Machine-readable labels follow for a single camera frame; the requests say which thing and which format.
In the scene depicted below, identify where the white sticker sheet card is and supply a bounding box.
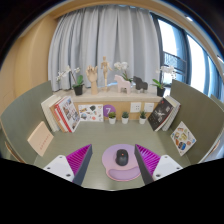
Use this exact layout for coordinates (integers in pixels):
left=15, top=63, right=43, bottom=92
left=77, top=103, right=104, bottom=123

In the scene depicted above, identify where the red-spined picture book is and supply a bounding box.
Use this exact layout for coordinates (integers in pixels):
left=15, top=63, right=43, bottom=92
left=54, top=95, right=81, bottom=134

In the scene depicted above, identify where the thick white book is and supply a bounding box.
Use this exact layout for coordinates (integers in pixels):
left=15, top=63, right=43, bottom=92
left=40, top=94, right=62, bottom=133

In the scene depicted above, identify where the dark-framed window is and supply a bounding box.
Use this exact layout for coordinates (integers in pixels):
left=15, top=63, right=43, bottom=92
left=151, top=13, right=224, bottom=101

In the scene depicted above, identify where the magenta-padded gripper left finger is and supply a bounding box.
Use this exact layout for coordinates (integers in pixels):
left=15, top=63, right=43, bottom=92
left=42, top=143, right=94, bottom=187

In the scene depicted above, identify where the colourful sticker card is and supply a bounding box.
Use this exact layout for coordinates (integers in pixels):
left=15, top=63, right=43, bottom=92
left=170, top=120, right=198, bottom=157

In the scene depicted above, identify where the grey curtain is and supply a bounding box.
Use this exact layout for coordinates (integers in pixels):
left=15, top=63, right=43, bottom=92
left=47, top=4, right=161, bottom=93

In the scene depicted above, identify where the purple round number sign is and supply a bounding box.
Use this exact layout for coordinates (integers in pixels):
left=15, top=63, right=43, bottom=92
left=102, top=103, right=117, bottom=118

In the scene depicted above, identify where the green desk partition panel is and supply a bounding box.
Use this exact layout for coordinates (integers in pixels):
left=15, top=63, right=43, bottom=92
left=169, top=79, right=224, bottom=164
left=0, top=80, right=54, bottom=164

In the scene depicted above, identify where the white orchid in black pot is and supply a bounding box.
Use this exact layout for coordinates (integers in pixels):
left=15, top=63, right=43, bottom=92
left=113, top=61, right=134, bottom=83
left=55, top=65, right=85, bottom=97
left=150, top=65, right=178, bottom=98

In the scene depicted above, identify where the black wooden horse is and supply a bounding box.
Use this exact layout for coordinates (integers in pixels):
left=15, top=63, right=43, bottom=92
left=132, top=76, right=149, bottom=93

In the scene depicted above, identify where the black computer mouse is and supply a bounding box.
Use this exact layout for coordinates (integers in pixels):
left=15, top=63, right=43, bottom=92
left=115, top=148, right=129, bottom=167

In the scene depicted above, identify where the wooden mannequin figure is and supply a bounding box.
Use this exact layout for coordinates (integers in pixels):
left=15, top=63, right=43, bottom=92
left=100, top=55, right=114, bottom=93

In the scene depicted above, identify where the black cover book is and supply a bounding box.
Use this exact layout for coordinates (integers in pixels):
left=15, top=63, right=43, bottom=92
left=147, top=97, right=175, bottom=132

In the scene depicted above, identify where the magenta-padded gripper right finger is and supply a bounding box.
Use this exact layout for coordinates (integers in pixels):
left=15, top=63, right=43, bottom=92
left=133, top=143, right=184, bottom=185

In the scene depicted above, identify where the wooden hand model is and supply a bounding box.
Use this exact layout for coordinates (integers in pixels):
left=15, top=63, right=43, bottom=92
left=85, top=65, right=100, bottom=96

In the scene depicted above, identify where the purple mouse pad with wrist rest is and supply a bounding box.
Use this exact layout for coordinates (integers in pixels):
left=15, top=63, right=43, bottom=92
left=101, top=143, right=143, bottom=182

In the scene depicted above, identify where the small succulent in white pot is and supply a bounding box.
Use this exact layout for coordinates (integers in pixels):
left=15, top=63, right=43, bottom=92
left=138, top=110, right=148, bottom=125
left=107, top=111, right=118, bottom=125
left=120, top=111, right=130, bottom=125

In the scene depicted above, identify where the white wall socket plate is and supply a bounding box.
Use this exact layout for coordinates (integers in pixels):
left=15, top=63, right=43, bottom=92
left=129, top=101, right=142, bottom=113
left=143, top=102, right=155, bottom=113

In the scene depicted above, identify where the tan book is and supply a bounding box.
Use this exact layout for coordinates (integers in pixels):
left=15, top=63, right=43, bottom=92
left=49, top=96, right=68, bottom=133

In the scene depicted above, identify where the pink wooden horse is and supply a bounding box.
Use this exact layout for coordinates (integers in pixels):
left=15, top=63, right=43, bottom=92
left=113, top=74, right=132, bottom=94

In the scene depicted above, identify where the beige card with red text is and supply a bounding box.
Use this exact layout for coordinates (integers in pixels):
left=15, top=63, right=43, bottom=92
left=26, top=120, right=55, bottom=158

